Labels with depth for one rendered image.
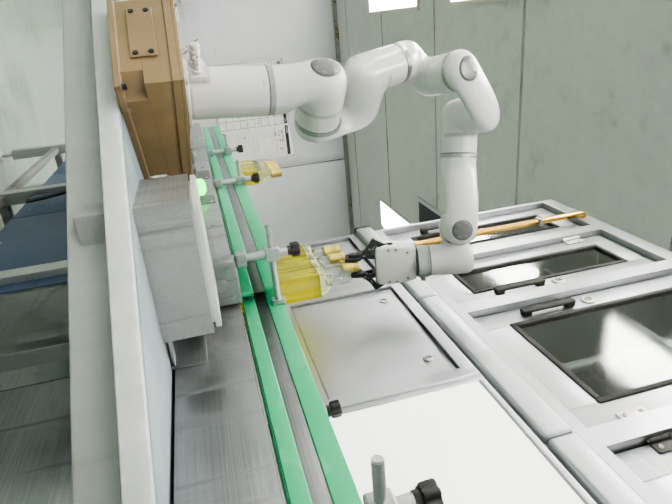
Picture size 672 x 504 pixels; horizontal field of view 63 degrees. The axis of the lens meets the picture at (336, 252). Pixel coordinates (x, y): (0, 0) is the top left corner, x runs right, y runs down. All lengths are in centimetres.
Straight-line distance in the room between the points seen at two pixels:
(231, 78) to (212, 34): 591
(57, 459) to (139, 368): 54
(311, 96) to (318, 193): 635
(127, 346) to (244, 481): 21
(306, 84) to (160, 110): 29
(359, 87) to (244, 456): 74
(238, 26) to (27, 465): 619
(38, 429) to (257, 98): 79
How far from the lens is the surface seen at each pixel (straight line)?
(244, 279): 119
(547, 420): 108
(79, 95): 105
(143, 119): 96
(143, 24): 101
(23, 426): 133
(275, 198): 731
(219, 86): 105
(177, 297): 87
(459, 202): 126
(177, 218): 82
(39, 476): 118
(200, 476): 74
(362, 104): 118
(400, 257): 131
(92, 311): 79
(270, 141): 712
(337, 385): 114
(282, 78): 107
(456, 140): 131
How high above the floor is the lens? 86
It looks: 12 degrees up
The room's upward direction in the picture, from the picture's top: 80 degrees clockwise
